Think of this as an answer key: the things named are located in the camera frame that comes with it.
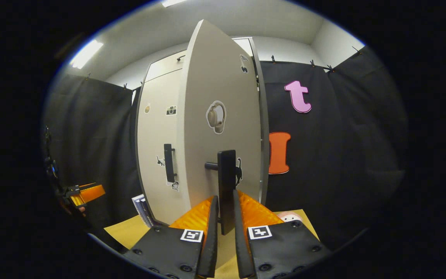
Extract small ceiling light panel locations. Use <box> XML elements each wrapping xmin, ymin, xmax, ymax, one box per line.
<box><xmin>70</xmin><ymin>40</ymin><xmax>103</xmax><ymax>69</ymax></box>

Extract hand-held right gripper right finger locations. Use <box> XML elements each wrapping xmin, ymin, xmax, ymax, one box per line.
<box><xmin>233</xmin><ymin>190</ymin><xmax>333</xmax><ymax>279</ymax></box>

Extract black backdrop cloth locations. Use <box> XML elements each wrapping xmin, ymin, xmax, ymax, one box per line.
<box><xmin>43</xmin><ymin>46</ymin><xmax>407</xmax><ymax>248</ymax></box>

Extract beige double-door shoe cabinet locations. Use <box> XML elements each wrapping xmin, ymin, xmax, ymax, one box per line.
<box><xmin>135</xmin><ymin>37</ymin><xmax>270</xmax><ymax>227</ymax></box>

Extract pink plush toy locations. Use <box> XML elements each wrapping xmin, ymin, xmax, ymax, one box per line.
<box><xmin>277</xmin><ymin>211</ymin><xmax>303</xmax><ymax>223</ymax></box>

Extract row of black cloth clips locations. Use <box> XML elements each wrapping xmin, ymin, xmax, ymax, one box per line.
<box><xmin>86</xmin><ymin>46</ymin><xmax>363</xmax><ymax>90</ymax></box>

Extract beige cabinet door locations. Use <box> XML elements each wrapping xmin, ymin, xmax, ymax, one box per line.
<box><xmin>177</xmin><ymin>19</ymin><xmax>264</xmax><ymax>217</ymax></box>
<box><xmin>137</xmin><ymin>70</ymin><xmax>190</xmax><ymax>225</ymax></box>

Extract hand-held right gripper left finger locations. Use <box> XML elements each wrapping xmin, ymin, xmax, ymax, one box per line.
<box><xmin>124</xmin><ymin>196</ymin><xmax>220</xmax><ymax>279</ymax></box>

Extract white and blue books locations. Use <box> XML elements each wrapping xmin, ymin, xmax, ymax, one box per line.
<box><xmin>132</xmin><ymin>194</ymin><xmax>156</xmax><ymax>228</ymax></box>

